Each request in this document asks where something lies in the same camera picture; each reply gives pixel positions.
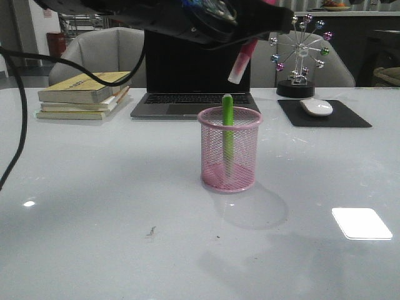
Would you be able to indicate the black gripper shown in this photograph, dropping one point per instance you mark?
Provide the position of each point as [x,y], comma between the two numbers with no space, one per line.
[213,24]

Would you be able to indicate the pink highlighter pen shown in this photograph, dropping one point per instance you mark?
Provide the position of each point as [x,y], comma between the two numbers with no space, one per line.
[242,60]

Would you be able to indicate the green highlighter pen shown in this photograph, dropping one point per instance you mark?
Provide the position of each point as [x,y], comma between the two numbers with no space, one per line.
[228,135]

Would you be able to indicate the pink mesh pen holder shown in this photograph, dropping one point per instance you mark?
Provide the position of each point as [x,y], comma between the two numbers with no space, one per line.
[245,129]

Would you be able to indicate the grey laptop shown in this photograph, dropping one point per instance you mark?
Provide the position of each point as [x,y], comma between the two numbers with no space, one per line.
[183,78]

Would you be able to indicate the right grey armchair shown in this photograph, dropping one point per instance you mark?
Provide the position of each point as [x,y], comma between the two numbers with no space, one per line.
[271,64]

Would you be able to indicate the grey armchair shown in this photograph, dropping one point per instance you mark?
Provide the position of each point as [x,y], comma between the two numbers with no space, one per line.
[271,64]
[106,50]

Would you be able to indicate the left grey armchair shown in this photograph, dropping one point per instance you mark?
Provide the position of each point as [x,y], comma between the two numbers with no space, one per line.
[106,50]

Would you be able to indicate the ferris wheel desk ornament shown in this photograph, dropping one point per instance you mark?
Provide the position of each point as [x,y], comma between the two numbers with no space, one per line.
[297,84]

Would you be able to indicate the fruit bowl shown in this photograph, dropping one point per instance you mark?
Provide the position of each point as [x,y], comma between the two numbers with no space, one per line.
[330,5]

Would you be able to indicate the black mouse pad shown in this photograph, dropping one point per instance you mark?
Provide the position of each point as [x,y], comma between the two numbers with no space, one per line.
[341,116]

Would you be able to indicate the middle white book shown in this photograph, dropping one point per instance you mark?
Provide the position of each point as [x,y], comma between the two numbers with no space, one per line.
[105,106]

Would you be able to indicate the white computer mouse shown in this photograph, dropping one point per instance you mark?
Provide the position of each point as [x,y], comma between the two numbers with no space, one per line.
[316,107]

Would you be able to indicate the top yellow book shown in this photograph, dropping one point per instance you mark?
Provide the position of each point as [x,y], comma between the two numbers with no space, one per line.
[79,89]

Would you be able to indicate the yellow book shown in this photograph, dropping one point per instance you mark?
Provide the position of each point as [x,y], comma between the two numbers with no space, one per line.
[78,115]
[79,89]

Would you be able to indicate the bottom yellow book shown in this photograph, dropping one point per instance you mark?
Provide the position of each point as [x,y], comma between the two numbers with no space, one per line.
[78,115]

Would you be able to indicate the red bin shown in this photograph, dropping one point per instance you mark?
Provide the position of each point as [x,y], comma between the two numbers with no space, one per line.
[56,43]

